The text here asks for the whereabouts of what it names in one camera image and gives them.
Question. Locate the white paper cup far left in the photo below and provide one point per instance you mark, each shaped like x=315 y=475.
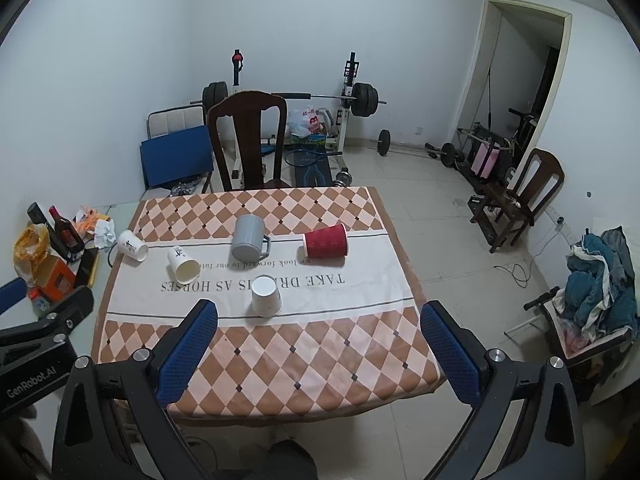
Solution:
x=131 y=246

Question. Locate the red corrugated paper cup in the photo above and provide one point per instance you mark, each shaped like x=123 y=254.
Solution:
x=326 y=243

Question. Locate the black bottle box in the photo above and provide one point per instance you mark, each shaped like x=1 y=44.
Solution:
x=37 y=217

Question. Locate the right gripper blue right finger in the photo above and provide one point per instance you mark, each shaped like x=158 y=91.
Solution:
x=460 y=355

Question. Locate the small red blue carton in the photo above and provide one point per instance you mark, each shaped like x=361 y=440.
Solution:
x=39 y=302

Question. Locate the white barbell rack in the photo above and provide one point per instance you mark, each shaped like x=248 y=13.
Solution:
x=334 y=144

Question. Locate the white paper cup middle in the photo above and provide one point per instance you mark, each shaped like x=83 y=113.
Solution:
x=185 y=269

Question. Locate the barbell with black plates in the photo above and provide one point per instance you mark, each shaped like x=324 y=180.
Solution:
x=363 y=101

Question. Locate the blue folder board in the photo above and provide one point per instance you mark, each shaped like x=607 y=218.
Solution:
x=176 y=157

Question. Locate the grey ribbed mug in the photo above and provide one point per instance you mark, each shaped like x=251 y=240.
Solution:
x=250 y=243

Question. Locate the black pink equipment rack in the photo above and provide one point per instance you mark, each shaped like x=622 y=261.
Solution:
x=492 y=157

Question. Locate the orange plastic bag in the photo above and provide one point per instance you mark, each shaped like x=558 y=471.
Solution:
x=29 y=251

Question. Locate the crumpled white tissue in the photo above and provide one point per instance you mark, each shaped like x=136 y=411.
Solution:
x=104 y=235

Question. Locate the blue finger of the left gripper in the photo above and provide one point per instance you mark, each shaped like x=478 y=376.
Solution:
x=12 y=293

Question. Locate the checkered brown pink tablecloth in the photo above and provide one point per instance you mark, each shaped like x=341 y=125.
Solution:
x=317 y=304

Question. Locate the red white plastic bag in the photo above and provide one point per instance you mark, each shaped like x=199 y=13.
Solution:
x=306 y=122

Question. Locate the orange cardboard box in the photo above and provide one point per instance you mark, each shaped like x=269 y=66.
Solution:
x=54 y=279

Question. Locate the chrome dumbbell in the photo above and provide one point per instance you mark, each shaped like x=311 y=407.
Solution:
x=343 y=179

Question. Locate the dark wooden side chair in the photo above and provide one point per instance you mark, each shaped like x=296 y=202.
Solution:
x=503 y=213

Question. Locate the pile of blue clothes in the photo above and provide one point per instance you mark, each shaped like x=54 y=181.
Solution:
x=601 y=293

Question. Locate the orange snack wrapper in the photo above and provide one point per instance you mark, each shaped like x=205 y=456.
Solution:
x=86 y=219

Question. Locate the black and yellow case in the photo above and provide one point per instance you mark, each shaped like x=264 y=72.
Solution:
x=86 y=272

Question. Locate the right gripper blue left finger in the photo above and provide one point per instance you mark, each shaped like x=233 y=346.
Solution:
x=180 y=350

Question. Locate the small barbell on floor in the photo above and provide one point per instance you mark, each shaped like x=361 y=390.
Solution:
x=447 y=154

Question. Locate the white padded chair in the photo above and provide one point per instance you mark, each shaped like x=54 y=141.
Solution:
x=175 y=119

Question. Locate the dark wine bottle red cap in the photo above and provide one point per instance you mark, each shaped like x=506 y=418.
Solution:
x=66 y=232

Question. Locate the white paper cup with birds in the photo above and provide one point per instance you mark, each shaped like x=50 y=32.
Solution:
x=266 y=298

